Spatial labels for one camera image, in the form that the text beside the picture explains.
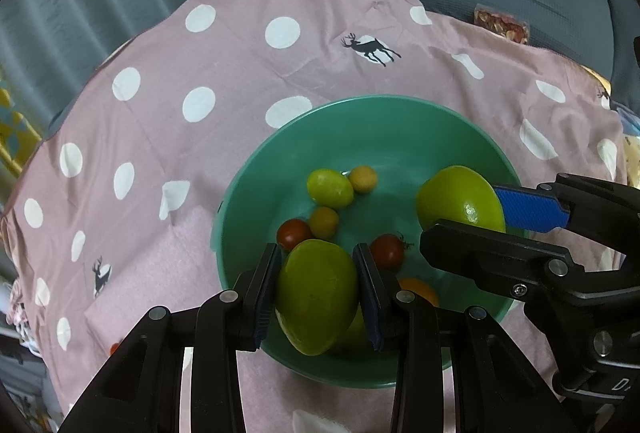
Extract snack packet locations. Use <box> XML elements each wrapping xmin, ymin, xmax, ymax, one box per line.
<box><xmin>474</xmin><ymin>4</ymin><xmax>531</xmax><ymax>44</ymax></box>

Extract green plastic bowl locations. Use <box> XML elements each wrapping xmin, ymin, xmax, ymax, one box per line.
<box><xmin>210</xmin><ymin>95</ymin><xmax>525</xmax><ymax>389</ymax></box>

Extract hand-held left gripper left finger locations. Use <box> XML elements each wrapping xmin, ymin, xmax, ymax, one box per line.
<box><xmin>59</xmin><ymin>243</ymin><xmax>283</xmax><ymax>433</ymax></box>

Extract pink polka dot blanket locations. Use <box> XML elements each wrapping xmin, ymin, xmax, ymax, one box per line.
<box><xmin>0</xmin><ymin>0</ymin><xmax>631</xmax><ymax>433</ymax></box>

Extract gold patterned curtain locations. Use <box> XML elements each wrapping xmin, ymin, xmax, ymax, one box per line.
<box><xmin>0</xmin><ymin>68</ymin><xmax>46</xmax><ymax>178</ymax></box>

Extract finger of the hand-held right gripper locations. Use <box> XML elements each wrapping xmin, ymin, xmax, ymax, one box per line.
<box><xmin>492</xmin><ymin>173</ymin><xmax>640</xmax><ymax>264</ymax></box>
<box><xmin>420</xmin><ymin>220</ymin><xmax>626</xmax><ymax>300</ymax></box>

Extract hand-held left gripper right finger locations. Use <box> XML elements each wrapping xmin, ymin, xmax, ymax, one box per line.
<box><xmin>351</xmin><ymin>243</ymin><xmax>563</xmax><ymax>433</ymax></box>

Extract orange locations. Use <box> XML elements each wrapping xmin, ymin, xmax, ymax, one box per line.
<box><xmin>397</xmin><ymin>277</ymin><xmax>441</xmax><ymax>309</ymax></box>

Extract green jujube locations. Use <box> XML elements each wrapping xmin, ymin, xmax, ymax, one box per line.
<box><xmin>306</xmin><ymin>169</ymin><xmax>355</xmax><ymax>208</ymax></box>
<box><xmin>416</xmin><ymin>166</ymin><xmax>507</xmax><ymax>235</ymax></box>
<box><xmin>276</xmin><ymin>239</ymin><xmax>362</xmax><ymax>357</ymax></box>
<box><xmin>330</xmin><ymin>303</ymin><xmax>373</xmax><ymax>355</ymax></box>

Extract yellow cherry tomato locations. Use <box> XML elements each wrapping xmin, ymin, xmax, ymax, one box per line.
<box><xmin>348</xmin><ymin>166</ymin><xmax>378</xmax><ymax>194</ymax></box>
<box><xmin>309</xmin><ymin>207</ymin><xmax>340</xmax><ymax>239</ymax></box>

